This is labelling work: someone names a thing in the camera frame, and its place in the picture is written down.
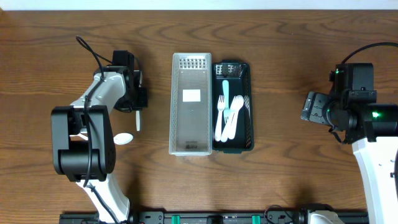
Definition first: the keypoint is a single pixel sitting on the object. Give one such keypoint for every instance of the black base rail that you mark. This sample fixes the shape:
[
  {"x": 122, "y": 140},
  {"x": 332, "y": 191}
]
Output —
[{"x": 315, "y": 213}]

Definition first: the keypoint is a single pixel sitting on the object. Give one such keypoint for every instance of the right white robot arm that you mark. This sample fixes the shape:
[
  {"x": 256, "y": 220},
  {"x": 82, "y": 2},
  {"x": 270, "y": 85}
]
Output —
[{"x": 355, "y": 118}]

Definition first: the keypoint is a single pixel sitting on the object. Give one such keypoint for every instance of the white fork straight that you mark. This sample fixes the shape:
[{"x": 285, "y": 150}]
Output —
[{"x": 220, "y": 108}]

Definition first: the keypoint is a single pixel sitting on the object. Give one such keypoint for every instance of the clear plastic basket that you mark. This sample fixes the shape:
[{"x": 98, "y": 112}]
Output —
[{"x": 191, "y": 107}]

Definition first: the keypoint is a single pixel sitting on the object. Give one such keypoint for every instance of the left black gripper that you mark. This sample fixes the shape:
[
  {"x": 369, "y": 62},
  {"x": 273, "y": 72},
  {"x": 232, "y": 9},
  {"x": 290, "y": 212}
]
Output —
[{"x": 140, "y": 97}]

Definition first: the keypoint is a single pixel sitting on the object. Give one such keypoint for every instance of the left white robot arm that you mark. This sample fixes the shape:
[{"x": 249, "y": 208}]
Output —
[{"x": 84, "y": 146}]

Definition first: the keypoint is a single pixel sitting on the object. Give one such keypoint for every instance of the black plastic basket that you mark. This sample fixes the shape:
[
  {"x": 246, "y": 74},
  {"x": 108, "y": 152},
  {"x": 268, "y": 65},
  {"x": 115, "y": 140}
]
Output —
[{"x": 239, "y": 76}]

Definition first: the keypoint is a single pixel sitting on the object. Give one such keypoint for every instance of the white fork angled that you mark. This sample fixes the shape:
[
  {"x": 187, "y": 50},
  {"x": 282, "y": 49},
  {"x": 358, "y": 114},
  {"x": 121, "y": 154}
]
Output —
[{"x": 228, "y": 127}]

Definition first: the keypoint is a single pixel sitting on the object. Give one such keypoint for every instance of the pale green fork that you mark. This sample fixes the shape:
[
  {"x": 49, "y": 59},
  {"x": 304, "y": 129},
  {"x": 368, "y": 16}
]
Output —
[{"x": 226, "y": 112}]

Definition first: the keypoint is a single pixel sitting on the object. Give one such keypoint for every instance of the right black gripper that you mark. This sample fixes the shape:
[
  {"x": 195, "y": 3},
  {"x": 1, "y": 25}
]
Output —
[{"x": 316, "y": 107}]

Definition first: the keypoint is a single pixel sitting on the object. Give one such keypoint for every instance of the white slim spoon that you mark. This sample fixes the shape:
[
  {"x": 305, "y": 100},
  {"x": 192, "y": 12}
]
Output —
[
  {"x": 123, "y": 138},
  {"x": 82, "y": 136},
  {"x": 138, "y": 112}
]

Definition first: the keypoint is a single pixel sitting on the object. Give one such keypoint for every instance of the white wide spoon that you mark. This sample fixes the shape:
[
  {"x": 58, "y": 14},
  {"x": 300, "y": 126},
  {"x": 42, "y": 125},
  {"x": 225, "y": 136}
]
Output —
[{"x": 236, "y": 105}]

